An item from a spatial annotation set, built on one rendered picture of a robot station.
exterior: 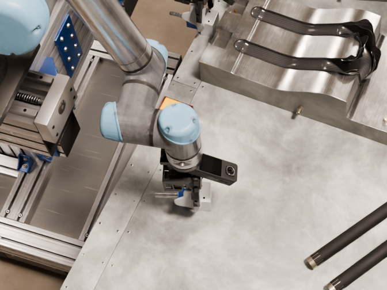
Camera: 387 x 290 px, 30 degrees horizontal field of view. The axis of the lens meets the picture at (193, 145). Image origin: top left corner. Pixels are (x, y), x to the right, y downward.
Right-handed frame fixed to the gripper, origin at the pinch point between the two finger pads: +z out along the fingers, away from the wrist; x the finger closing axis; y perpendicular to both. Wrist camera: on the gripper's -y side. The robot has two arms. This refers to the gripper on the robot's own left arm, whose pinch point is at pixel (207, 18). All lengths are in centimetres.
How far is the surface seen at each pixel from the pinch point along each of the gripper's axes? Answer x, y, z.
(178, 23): -53, 35, 85
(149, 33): -45, 45, 85
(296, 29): -1.0, -23.5, -3.1
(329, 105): 18.7, -37.0, -4.5
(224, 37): 5.7, -6.6, -1.5
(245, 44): 7.6, -12.8, -3.8
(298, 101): 18.1, -29.5, -1.3
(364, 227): 44, -52, -1
